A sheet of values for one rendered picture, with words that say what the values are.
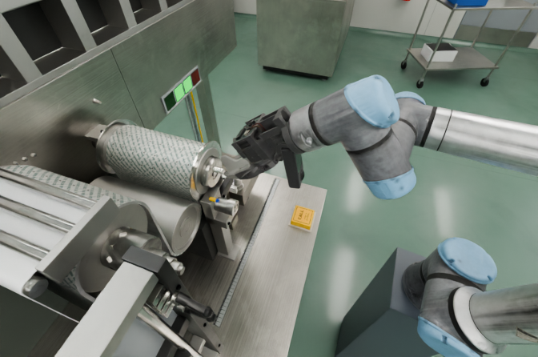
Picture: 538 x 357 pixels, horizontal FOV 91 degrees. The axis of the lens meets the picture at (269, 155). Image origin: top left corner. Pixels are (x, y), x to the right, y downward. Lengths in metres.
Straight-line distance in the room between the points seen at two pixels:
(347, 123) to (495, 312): 0.44
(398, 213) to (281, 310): 1.57
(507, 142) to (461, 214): 1.98
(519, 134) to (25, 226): 0.70
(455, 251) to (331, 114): 0.52
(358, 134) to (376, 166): 0.06
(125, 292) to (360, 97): 0.36
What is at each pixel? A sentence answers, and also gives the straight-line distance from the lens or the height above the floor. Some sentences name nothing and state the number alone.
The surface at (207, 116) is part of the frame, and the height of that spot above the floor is 0.73.
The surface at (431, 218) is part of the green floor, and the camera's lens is 2.36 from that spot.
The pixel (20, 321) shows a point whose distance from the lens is 0.96.
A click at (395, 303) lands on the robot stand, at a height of 0.90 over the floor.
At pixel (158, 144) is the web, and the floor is 1.31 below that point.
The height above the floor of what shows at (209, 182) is 1.25.
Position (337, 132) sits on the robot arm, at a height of 1.48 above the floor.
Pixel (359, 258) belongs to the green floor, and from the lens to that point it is 1.98.
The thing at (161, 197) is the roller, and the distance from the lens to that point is 0.67.
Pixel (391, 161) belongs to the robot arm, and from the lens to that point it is 0.43.
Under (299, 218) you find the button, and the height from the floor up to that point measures 0.92.
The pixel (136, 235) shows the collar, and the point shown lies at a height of 1.36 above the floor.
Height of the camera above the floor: 1.74
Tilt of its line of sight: 46 degrees down
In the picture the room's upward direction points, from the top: straight up
